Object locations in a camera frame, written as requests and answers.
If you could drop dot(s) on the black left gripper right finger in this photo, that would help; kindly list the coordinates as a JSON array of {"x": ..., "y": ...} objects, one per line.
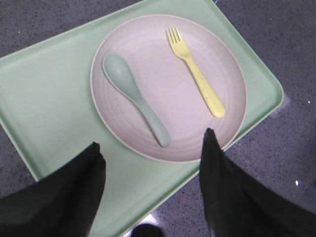
[{"x": 237, "y": 205}]

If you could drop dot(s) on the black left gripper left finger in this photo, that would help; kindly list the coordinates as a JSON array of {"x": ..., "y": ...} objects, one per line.
[{"x": 63, "y": 204}]

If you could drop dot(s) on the beige round plate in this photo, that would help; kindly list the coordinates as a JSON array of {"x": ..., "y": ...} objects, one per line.
[{"x": 169, "y": 87}]

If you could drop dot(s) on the yellow plastic fork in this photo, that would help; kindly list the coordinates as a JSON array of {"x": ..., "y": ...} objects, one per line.
[{"x": 182, "y": 51}]

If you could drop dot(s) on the light green plastic tray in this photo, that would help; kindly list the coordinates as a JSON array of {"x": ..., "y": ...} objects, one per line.
[{"x": 47, "y": 111}]

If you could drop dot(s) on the sage green plastic spoon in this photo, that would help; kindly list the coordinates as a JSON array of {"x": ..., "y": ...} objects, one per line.
[{"x": 121, "y": 76}]

